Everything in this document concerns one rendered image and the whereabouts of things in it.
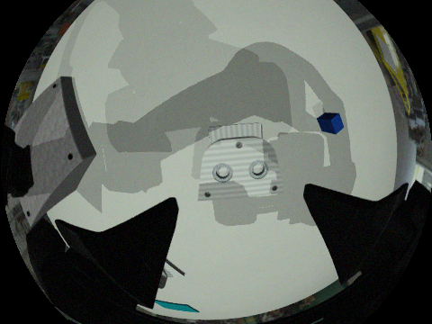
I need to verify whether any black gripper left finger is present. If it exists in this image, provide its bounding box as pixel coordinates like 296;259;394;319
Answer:
55;197;179;309

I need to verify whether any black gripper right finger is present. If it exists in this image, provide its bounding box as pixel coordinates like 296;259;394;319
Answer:
303;183;408;284

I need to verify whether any teal rectangular plate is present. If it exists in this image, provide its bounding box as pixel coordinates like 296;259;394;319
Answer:
155;300;199;313

